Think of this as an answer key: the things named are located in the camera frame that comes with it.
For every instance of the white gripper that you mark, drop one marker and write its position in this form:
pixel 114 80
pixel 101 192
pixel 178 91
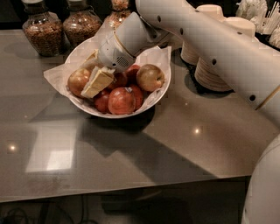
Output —
pixel 112 56

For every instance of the front red apple with sticker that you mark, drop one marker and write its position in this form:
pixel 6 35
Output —
pixel 121 101

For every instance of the leftmost glass cereal jar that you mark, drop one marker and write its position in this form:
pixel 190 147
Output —
pixel 43 29

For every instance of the yellow-red apple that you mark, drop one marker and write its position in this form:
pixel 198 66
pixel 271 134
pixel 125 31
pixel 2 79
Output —
pixel 150 77
pixel 77 81

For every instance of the white paper liner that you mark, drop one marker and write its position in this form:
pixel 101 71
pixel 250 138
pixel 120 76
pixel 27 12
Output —
pixel 58 76

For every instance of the front left red apple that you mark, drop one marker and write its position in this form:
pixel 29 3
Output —
pixel 101 101

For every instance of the red apple front right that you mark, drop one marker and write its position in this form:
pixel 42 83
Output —
pixel 138 95

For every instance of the back stack of paper bowls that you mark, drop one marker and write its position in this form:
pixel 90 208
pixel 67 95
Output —
pixel 188 54

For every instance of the stack of paper bowls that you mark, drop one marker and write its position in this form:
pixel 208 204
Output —
pixel 188 54
pixel 205 75

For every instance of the red apple with sticker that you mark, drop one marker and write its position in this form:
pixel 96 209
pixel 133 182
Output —
pixel 121 101
pixel 120 80

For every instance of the glass cereal jar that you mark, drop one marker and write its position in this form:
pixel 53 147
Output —
pixel 82 23
pixel 43 29
pixel 120 11

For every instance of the center red apple with sticker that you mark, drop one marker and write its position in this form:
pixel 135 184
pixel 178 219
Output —
pixel 120 80

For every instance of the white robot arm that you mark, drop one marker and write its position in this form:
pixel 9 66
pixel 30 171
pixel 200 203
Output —
pixel 250 68

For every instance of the front stack of paper bowls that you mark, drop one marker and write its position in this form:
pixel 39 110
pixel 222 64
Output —
pixel 205 75

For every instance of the small red apple right back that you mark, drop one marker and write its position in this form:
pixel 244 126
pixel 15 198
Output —
pixel 131 73

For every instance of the white stirrer sticks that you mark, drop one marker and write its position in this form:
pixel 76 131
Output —
pixel 272 19

